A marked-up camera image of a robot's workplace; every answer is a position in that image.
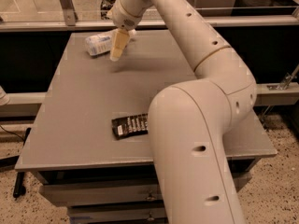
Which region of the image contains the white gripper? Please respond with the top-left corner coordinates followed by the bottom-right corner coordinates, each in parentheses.
top-left (108, 0), bottom-right (152, 62)

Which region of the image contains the blue plastic water bottle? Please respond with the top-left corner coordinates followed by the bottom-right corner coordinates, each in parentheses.
top-left (85, 29), bottom-right (136, 56)

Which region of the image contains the black white robot base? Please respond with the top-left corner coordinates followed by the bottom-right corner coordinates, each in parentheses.
top-left (100, 0), bottom-right (115, 20)

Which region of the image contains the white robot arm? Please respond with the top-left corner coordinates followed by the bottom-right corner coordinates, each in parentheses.
top-left (109, 0), bottom-right (256, 224)

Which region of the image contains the black snack bar wrapper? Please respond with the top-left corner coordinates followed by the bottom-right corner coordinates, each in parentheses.
top-left (111, 113), bottom-right (148, 139)

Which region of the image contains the grey drawer cabinet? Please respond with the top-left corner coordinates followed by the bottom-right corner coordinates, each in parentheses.
top-left (14, 28), bottom-right (278, 224)

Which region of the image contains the white object at left edge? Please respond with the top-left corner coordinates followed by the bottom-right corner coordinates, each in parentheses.
top-left (0, 86), bottom-right (9, 105)

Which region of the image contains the upper grey drawer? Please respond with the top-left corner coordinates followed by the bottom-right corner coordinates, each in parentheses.
top-left (39, 171), bottom-right (252, 207)

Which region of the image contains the grey drawer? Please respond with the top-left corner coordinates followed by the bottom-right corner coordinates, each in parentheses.
top-left (39, 171), bottom-right (252, 207)
top-left (67, 201), bottom-right (168, 224)

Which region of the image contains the black floor stand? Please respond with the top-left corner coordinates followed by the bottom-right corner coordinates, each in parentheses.
top-left (0, 127), bottom-right (33, 200)

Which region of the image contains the lower grey drawer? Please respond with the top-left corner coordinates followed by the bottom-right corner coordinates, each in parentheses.
top-left (67, 201), bottom-right (168, 224)

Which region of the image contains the left metal railing post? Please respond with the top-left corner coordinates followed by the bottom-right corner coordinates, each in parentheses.
top-left (59, 0), bottom-right (78, 26)

